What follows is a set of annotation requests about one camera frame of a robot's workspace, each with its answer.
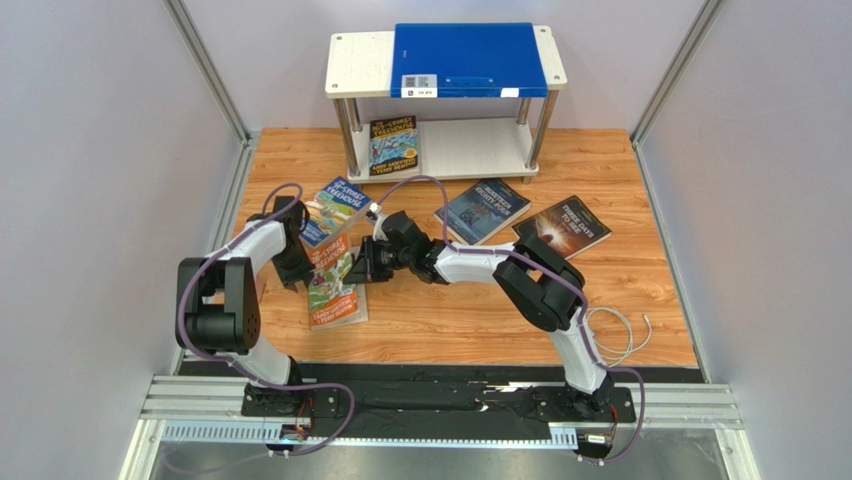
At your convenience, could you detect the orange 78-Storey Treehouse book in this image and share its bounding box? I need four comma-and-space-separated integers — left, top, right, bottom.
308, 233, 368, 331

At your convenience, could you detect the Nineteen Eighty-Four book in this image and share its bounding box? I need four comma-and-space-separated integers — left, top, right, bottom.
434, 179, 531, 246

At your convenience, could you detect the black 169-Storey Treehouse book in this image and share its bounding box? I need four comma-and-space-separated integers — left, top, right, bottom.
368, 115, 421, 179

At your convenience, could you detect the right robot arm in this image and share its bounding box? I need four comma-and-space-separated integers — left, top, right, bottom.
343, 211, 614, 411

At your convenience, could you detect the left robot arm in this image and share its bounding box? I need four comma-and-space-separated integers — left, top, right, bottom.
175, 196, 315, 390

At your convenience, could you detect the blue 91-Storey Treehouse book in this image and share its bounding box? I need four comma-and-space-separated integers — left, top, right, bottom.
301, 176, 373, 249

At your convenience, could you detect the Three Days to See book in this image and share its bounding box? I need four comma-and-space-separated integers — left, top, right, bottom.
512, 195, 612, 259

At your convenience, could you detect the white two-tier shelf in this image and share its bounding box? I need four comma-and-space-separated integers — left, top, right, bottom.
325, 24, 567, 183

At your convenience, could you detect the blue file folder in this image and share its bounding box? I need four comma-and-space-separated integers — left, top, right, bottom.
390, 23, 548, 99

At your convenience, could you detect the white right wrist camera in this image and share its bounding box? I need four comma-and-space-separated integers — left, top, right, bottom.
366, 202, 388, 242

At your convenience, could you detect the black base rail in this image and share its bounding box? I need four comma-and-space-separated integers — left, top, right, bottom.
241, 362, 638, 441

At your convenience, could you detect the white cable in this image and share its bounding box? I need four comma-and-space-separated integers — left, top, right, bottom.
585, 306, 654, 367

